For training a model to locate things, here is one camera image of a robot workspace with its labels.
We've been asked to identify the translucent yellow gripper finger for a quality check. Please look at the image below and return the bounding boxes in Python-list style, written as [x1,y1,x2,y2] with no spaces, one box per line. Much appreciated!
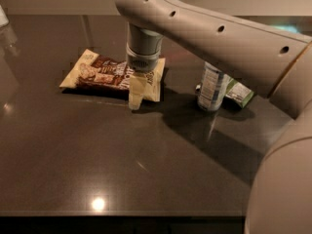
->
[129,71,154,110]

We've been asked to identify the brown sea salt chip bag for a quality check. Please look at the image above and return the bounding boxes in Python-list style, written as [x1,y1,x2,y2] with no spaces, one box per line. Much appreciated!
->
[59,49,166,102]

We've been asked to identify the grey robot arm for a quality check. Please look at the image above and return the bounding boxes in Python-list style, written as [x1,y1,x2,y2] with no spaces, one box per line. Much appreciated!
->
[115,0,312,234]

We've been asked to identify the green snack bag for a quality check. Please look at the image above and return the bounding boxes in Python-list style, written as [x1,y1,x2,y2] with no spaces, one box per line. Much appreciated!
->
[225,79,254,108]

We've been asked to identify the clear plastic water bottle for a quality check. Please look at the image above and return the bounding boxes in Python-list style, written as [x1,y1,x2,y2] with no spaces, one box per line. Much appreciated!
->
[197,62,230,112]

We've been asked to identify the white object at left edge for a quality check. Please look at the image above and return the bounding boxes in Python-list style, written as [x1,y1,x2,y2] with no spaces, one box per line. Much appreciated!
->
[0,5,9,27]

